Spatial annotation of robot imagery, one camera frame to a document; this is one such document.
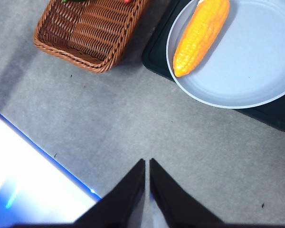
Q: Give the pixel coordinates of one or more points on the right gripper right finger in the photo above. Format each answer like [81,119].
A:
[180,209]

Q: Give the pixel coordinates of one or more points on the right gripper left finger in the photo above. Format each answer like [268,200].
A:
[118,209]

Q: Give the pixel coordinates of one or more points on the blue round plate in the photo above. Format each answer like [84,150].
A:
[240,71]

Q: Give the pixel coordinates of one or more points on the yellow corn cob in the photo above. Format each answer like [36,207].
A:
[199,38]

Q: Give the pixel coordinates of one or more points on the brown woven wicker basket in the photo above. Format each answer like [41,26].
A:
[85,35]

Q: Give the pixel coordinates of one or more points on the black rectangular tray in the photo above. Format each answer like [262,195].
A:
[156,57]

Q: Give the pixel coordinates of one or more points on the green leafy vegetable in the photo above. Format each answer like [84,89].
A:
[73,1]

